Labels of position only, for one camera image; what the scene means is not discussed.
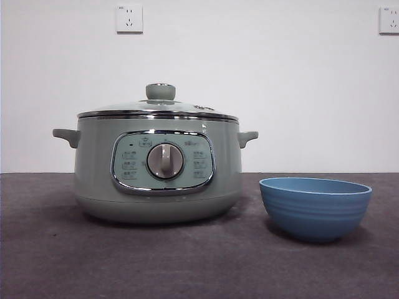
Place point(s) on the white wall socket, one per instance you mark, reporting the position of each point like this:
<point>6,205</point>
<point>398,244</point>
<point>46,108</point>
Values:
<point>389,20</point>
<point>129,19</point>

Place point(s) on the glass lid with green knob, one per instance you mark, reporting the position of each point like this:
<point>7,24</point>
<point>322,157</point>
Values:
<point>160,92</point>

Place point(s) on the blue ribbed bowl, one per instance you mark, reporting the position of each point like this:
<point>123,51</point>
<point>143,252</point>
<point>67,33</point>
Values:
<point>315,215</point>

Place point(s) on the pale green electric steamer pot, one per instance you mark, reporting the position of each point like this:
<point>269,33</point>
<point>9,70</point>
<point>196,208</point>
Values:
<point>93,174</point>

